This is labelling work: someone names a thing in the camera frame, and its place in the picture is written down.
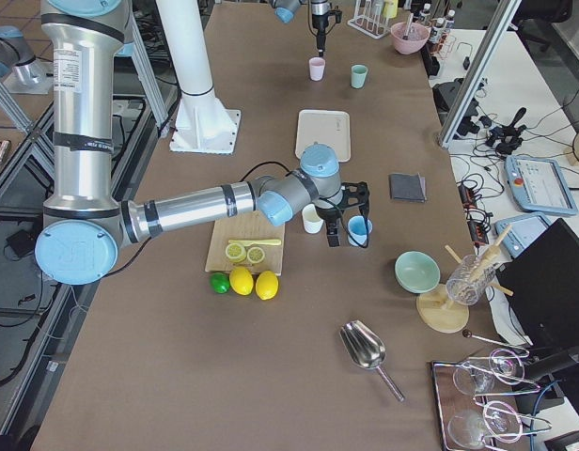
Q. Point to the green cup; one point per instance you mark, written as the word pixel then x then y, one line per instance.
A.
pixel 359 74

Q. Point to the grey folded cloth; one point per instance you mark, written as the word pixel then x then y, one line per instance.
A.
pixel 405 187

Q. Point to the wooden cup stand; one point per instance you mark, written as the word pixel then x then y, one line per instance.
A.
pixel 444 315

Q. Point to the wine glass rack tray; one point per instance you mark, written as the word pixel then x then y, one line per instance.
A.
pixel 449 401

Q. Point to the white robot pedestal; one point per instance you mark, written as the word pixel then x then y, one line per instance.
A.
pixel 203 124

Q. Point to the white wire rack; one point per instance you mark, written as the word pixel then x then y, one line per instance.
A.
pixel 372 17

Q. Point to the black monitor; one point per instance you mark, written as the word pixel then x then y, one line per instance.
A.
pixel 545 281

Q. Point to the wooden cutting board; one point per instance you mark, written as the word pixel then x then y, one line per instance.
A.
pixel 252 225

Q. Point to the blue teach pendant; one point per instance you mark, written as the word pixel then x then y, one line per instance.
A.
pixel 524 230
pixel 538 185

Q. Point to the pink bowl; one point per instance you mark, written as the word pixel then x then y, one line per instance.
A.
pixel 418 36

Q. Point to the lemon half slice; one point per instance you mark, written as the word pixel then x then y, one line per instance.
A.
pixel 235 252
pixel 255 255

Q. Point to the green bowl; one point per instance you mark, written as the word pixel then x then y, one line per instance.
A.
pixel 417 272

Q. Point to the pink cup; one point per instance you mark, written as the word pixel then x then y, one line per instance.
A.
pixel 316 67

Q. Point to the green lime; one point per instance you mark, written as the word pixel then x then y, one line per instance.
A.
pixel 219 282

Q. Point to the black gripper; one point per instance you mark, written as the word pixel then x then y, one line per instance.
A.
pixel 328 213
pixel 319 19

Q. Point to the clear glass cup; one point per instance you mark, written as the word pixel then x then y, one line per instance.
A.
pixel 468 282

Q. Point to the yellow lemon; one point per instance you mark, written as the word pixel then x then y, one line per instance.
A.
pixel 241 280
pixel 267 285

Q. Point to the yellow plastic knife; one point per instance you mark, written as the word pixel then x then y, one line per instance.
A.
pixel 271 242

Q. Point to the blue cup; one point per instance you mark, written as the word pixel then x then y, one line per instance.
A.
pixel 359 229

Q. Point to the aluminium frame post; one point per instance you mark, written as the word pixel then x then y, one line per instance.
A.
pixel 497 27

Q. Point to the cream rabbit tray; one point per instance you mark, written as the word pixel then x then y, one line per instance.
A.
pixel 331 128

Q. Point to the cream yellow cup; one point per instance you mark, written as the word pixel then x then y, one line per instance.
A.
pixel 312 222

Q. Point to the black gripper camera mount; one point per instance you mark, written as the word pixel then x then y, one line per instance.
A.
pixel 355 195

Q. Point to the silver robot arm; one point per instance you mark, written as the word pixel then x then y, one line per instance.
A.
pixel 285 11
pixel 86 221

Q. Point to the metal scoop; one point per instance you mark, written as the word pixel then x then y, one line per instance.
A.
pixel 367 350

